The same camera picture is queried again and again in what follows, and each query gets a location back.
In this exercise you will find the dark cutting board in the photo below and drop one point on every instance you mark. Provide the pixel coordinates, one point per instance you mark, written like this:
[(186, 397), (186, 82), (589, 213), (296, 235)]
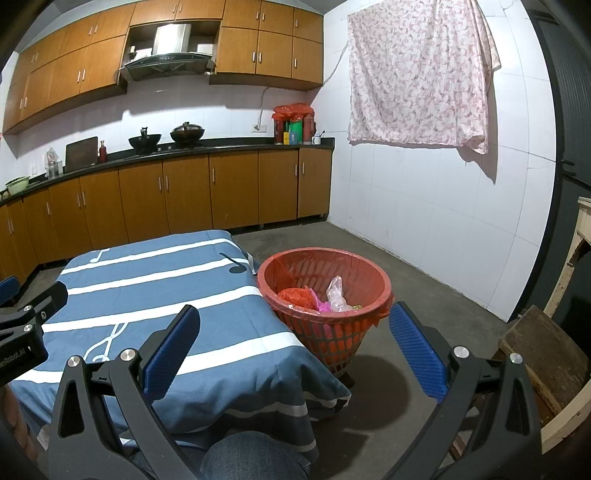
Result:
[(81, 156)]

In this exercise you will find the wooden lower cabinets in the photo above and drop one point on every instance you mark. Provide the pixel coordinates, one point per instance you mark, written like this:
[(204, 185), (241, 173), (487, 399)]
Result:
[(231, 184)]

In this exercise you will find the green box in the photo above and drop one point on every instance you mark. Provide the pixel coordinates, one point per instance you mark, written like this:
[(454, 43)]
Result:
[(295, 134)]

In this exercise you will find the black kitchen countertop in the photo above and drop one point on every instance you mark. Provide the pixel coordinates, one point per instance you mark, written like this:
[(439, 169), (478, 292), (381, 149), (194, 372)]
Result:
[(231, 145)]

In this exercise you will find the white cup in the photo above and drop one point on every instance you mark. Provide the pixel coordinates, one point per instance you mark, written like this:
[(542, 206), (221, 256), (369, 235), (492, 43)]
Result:
[(316, 140)]

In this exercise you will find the clear plastic bag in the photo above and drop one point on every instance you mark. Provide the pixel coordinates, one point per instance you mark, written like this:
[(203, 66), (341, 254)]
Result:
[(337, 290)]

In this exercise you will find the cream wooden frame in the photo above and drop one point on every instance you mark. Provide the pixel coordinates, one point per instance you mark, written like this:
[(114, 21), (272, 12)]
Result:
[(582, 217)]

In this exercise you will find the red plastic bag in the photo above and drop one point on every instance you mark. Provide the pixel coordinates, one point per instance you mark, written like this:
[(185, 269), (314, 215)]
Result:
[(298, 297)]

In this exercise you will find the dark wooden stool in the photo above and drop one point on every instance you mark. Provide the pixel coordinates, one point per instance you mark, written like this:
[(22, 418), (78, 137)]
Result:
[(540, 350)]

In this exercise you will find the wooden upper cabinets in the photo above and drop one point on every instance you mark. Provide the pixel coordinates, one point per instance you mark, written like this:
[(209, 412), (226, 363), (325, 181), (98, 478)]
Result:
[(272, 46)]

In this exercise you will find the red plastic basket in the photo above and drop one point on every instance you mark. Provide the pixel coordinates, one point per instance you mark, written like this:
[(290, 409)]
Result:
[(337, 337)]

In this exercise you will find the pink floral cloth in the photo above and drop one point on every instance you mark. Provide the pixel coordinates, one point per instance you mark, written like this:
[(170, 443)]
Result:
[(415, 78)]

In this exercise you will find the white wall outlet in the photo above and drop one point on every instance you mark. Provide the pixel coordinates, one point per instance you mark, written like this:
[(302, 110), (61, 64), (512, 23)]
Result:
[(259, 128)]

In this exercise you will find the red bottle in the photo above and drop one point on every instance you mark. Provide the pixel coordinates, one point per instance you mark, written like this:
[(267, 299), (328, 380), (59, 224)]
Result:
[(103, 154)]

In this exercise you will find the dark grey door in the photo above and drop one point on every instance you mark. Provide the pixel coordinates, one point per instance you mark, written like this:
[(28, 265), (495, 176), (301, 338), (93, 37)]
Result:
[(575, 115)]

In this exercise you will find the black wok with lid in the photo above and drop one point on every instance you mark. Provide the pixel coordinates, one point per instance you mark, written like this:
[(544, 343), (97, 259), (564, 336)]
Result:
[(187, 134)]

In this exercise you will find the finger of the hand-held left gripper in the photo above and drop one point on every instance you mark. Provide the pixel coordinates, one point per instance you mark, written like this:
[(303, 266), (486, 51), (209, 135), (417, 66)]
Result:
[(9, 288), (51, 295)]

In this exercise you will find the green basin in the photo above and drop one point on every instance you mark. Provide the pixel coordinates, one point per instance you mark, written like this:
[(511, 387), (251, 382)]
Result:
[(17, 185)]

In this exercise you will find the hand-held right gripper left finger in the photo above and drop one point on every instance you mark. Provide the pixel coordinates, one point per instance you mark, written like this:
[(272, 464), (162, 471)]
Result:
[(171, 350)]

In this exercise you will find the blue white striped blanket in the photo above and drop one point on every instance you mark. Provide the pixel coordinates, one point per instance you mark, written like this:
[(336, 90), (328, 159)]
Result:
[(184, 295)]

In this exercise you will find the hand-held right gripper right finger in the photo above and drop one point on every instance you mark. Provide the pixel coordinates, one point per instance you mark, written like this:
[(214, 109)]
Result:
[(418, 350)]

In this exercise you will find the red bag of groceries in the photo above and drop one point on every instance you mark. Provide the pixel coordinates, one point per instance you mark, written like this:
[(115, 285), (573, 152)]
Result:
[(293, 110)]

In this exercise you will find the wooden cabinets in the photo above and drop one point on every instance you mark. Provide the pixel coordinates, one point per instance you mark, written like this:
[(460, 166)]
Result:
[(231, 184), (272, 46)]

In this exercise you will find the clear glass jar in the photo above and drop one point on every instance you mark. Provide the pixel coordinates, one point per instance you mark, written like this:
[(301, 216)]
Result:
[(53, 168)]

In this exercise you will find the person's leg in jeans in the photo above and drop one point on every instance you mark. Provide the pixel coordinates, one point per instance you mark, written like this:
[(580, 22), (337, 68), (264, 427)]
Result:
[(258, 457)]

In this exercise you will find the steel range hood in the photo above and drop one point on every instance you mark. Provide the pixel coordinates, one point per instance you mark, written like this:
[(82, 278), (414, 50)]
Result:
[(168, 62)]

